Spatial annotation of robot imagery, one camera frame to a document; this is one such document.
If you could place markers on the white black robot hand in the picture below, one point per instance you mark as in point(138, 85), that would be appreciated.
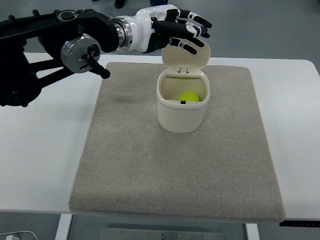
point(154, 28)

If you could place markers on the yellow tennis ball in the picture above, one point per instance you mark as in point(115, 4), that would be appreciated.
point(188, 96)

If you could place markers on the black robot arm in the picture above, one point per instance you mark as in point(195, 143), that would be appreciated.
point(74, 40)

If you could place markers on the person in blue jeans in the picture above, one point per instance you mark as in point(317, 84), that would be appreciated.
point(154, 3)

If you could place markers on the person in black trousers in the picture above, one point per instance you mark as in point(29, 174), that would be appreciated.
point(118, 4)

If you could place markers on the beige lidded bin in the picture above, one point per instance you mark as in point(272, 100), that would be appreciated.
point(183, 73)

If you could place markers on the beige felt mat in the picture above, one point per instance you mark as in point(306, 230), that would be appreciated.
point(131, 165)

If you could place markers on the white table leg left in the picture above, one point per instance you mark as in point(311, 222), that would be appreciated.
point(63, 228)

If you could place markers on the white table leg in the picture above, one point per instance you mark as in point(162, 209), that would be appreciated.
point(63, 228)
point(252, 231)

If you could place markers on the white table leg right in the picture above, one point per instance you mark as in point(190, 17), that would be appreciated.
point(252, 231)

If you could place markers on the white grey device on floor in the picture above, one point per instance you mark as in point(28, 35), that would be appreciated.
point(19, 235)

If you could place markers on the black table control panel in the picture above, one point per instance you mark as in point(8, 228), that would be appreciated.
point(300, 223)

